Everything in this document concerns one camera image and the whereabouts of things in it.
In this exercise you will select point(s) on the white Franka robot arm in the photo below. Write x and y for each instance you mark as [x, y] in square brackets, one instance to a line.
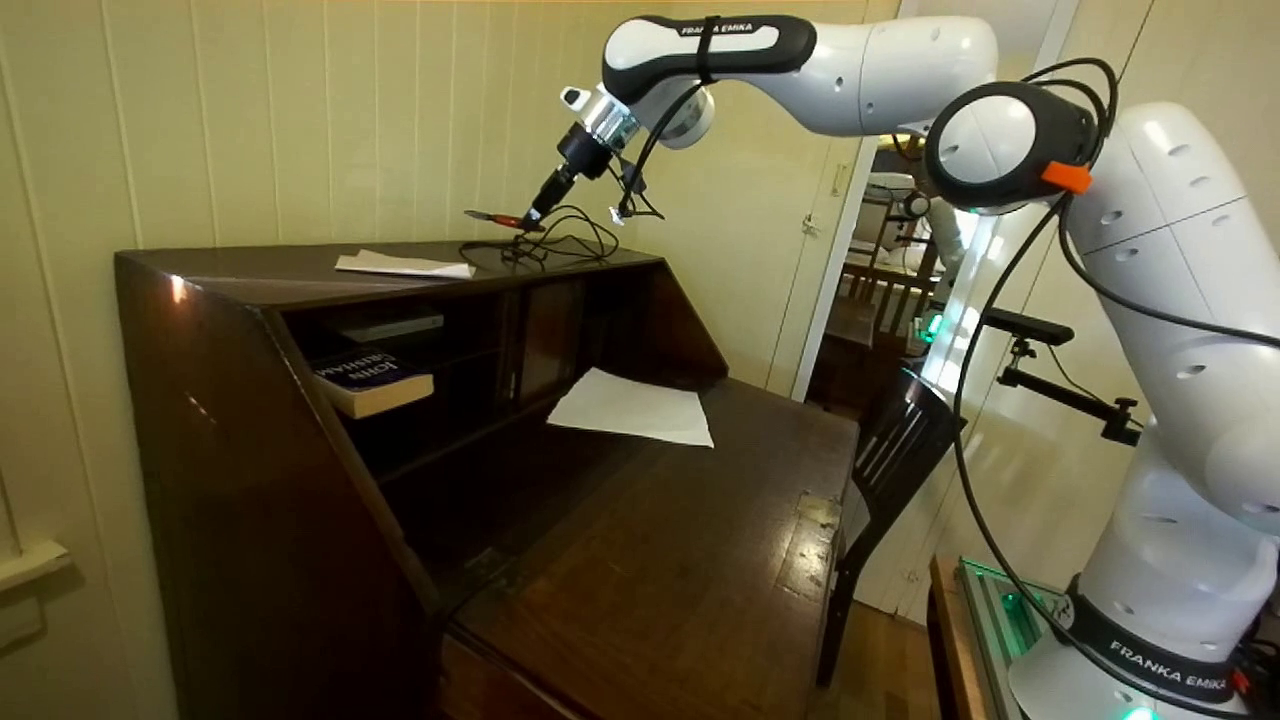
[1186, 402]

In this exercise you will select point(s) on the small white folded paper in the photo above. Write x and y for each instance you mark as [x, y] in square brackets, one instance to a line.
[403, 264]

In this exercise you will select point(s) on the dark book with pale pages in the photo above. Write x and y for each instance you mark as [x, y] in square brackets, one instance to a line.
[381, 385]

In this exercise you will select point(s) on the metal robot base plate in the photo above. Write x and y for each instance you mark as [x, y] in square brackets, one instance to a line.
[1012, 618]

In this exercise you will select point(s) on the large white paper sheet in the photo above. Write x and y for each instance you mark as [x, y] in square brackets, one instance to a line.
[630, 406]

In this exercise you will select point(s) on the white door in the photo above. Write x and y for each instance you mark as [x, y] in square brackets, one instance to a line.
[747, 215]

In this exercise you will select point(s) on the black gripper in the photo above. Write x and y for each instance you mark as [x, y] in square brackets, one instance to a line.
[578, 161]

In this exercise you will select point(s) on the black camera on stand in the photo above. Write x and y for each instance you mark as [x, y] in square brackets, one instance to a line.
[1065, 392]

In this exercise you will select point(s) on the light wooden robot table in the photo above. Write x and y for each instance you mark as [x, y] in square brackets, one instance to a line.
[954, 640]

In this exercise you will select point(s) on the flat black box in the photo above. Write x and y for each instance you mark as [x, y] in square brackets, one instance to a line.
[388, 327]

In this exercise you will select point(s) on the dark wooden secretary desk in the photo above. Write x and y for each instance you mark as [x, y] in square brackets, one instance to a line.
[643, 573]

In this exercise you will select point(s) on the dark wooden chair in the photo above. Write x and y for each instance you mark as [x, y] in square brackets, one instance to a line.
[887, 460]

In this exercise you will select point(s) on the white window ledge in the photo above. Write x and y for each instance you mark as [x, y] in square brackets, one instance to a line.
[30, 563]

